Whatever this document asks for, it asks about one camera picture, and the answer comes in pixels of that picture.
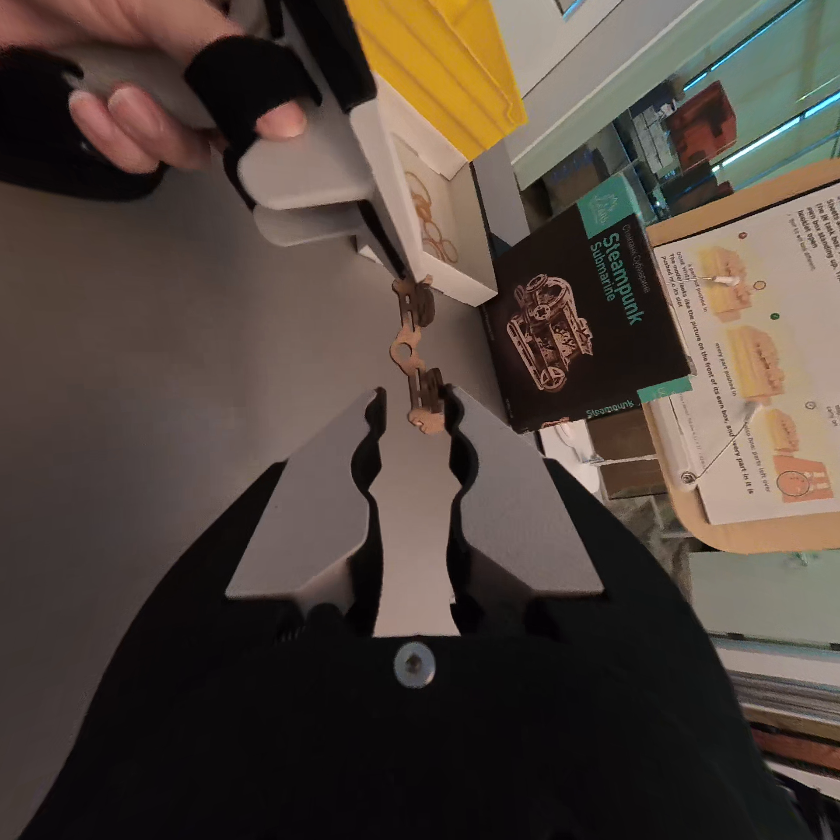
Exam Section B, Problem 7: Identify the yellow plastic bin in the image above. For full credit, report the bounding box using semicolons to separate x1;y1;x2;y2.
344;0;530;162

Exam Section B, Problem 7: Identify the stack of flat boards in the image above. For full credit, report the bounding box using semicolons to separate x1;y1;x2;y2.
715;630;840;788

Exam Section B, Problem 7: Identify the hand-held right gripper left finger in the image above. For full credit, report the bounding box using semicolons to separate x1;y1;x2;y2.
224;386;388;637

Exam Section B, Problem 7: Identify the white flat stand base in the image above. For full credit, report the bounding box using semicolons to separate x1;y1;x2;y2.
539;419;657;468

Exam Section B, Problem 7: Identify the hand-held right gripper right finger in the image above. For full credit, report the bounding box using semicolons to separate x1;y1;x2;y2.
444;385;606;636

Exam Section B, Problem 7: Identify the black model kit box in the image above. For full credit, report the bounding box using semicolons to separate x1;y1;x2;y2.
481;172;695;435

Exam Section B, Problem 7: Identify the storage shelf with boxes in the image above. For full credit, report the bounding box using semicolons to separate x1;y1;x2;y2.
518;0;840;217

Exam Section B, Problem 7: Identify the person's left hand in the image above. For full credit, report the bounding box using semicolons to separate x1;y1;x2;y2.
0;0;309;175

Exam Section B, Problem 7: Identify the pile of tan rubber bands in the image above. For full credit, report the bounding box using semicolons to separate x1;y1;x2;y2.
402;169;462;265

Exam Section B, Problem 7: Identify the instruction poster on board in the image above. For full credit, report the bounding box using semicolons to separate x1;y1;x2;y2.
646;159;840;553

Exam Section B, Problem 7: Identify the long wooden model strip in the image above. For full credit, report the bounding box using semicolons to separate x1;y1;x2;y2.
390;274;448;437

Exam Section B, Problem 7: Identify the shallow white cardboard box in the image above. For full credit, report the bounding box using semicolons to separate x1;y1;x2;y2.
354;79;501;308

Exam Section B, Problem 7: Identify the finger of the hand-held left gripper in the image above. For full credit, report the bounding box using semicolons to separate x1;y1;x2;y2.
236;98;421;282
252;203;389;265

